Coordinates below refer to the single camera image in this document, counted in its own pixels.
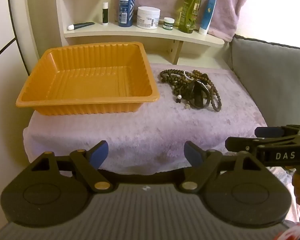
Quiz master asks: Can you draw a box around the green oil spray bottle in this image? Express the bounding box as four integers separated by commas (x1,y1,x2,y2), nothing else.
178,0,202,34

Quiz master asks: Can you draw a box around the lilac fluffy towel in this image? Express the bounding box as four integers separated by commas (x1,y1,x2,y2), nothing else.
22,62,268,175

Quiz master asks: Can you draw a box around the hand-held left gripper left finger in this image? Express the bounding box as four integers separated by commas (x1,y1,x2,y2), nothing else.
30,141,117,193

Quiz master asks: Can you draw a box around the white lip balm stick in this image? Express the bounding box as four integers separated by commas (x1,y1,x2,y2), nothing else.
102,2,109,25

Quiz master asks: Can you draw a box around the orange plastic tray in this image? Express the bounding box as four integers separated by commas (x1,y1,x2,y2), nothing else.
16,42,161,116

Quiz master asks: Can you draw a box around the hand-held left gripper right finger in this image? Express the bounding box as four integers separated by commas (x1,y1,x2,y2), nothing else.
179,141,264,193

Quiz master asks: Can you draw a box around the small green label jar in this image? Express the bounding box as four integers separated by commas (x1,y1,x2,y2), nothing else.
163,17,175,31

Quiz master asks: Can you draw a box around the pile of bead bracelets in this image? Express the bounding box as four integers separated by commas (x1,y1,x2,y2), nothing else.
160,69,222,112

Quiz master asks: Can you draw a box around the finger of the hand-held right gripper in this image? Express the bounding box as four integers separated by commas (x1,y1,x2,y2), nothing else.
255,124,300,139
225,135,268,154

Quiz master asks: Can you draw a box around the white pearl bracelet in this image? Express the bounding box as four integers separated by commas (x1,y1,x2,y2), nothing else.
183,70,212,87

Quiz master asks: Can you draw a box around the blue spray bottle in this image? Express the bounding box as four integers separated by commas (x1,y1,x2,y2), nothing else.
118,0,136,27

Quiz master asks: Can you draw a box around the blue and white tube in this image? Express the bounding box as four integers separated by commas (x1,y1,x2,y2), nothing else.
199,0,217,36

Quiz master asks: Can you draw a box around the white wooden shelf unit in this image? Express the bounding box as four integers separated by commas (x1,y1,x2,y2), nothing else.
24,0,225,65

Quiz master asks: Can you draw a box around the dark green tube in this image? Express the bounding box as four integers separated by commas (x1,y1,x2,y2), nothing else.
68,22,95,31

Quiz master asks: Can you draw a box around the grey cushion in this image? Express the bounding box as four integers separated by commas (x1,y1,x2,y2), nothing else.
229,34,300,130

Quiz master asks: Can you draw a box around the white cream jar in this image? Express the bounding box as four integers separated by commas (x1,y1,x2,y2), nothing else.
136,6,161,29

